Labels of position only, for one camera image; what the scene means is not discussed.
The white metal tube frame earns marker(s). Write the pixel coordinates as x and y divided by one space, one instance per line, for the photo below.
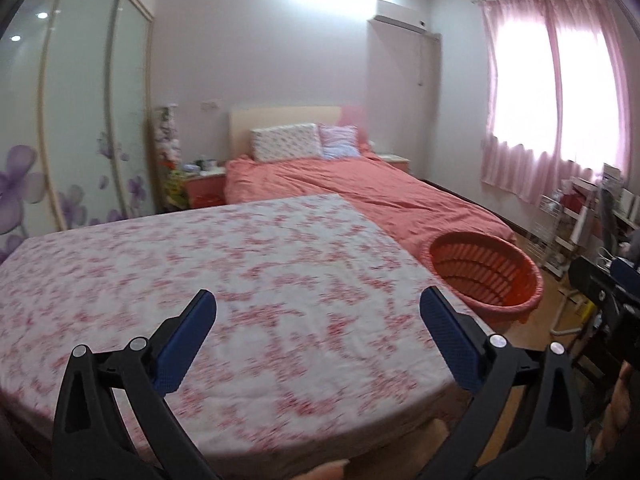
557 317

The hanging plush toys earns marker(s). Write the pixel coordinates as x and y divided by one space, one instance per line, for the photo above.
167 135

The beige pink bed headboard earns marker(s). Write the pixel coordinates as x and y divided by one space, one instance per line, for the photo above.
285 115

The orange plastic basket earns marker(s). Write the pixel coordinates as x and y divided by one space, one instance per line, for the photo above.
480 265

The pink bare nightstand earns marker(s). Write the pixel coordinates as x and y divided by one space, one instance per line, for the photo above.
392 164

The pink curtain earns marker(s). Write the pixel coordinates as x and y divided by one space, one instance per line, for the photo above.
560 170

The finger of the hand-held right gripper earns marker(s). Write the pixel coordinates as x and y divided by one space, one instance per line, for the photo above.
590 280
612 340

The white air conditioner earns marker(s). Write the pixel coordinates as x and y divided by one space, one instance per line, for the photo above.
400 15

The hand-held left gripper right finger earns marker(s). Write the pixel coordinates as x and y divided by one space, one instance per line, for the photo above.
450 340

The wardrobe with flower glass doors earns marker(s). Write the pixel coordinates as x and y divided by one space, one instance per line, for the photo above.
80 110

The floral pillow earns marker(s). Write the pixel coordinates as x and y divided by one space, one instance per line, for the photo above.
287 142

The person's right hand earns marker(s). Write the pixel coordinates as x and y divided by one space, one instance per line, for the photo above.
622 410

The yellow plush toy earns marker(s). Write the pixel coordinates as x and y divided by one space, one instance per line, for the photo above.
176 185

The pink nightstand with clutter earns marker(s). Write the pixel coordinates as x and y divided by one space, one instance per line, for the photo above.
205 190

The striped pink pillow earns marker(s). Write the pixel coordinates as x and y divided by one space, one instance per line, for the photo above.
340 142

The red box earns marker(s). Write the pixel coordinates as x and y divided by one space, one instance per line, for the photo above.
575 206

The pink floral tablecloth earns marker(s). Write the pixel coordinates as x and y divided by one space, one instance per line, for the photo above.
250 285

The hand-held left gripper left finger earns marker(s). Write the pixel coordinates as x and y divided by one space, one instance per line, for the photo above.
185 345

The bed with salmon cover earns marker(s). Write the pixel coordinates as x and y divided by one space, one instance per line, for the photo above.
375 190

